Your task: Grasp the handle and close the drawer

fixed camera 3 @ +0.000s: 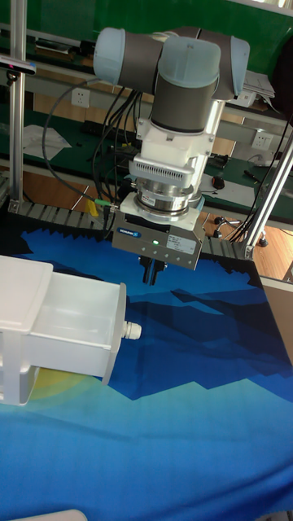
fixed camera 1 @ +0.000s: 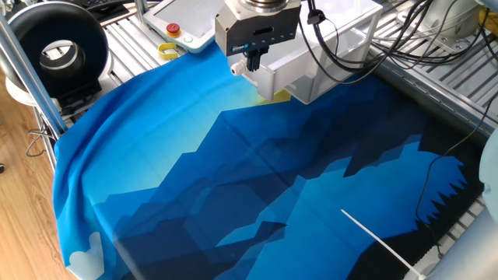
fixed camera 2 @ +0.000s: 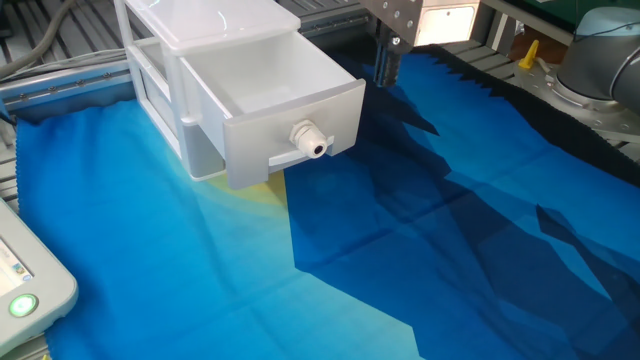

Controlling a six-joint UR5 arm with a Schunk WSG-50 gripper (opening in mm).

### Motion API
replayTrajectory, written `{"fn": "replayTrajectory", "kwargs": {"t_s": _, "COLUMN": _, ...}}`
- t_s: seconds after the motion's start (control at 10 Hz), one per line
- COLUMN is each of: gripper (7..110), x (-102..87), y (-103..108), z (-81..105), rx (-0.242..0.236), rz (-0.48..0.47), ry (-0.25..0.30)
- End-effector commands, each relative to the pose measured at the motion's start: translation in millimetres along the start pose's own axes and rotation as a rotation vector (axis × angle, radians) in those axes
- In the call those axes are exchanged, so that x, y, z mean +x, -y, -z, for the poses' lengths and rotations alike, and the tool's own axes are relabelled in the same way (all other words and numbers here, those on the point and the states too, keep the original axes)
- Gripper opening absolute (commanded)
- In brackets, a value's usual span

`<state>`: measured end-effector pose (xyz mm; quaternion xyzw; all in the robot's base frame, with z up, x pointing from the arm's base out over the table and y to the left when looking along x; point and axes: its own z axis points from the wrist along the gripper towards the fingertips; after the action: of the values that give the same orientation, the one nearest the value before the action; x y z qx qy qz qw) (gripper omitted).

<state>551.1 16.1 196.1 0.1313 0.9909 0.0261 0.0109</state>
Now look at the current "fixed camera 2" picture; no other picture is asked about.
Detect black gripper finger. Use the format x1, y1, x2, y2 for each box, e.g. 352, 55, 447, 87
387, 33, 404, 89
373, 23, 389, 85

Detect grey Schunk gripper body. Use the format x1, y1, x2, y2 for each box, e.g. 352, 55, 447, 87
359, 0, 482, 47

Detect white plastic drawer with knob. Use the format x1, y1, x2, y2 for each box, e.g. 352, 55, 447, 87
178, 30, 367, 191

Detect white plastic drawer cabinet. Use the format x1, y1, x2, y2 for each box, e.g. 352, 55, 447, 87
113, 0, 301, 182

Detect yellow plastic wedge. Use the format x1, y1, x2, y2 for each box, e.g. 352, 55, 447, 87
518, 39, 540, 70

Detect blue mountain print cloth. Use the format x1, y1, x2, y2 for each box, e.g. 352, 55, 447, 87
14, 42, 640, 360

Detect grey teach pendant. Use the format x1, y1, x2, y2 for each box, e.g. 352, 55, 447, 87
0, 197, 80, 357

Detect grey frame beam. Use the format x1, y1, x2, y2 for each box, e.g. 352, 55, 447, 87
482, 0, 575, 46

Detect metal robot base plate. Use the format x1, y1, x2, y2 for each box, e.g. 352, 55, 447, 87
514, 59, 640, 146

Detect thin grey cables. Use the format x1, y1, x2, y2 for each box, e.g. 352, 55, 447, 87
0, 47, 126, 84

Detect grey corrugated hose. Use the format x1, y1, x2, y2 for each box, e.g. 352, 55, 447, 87
0, 0, 79, 81

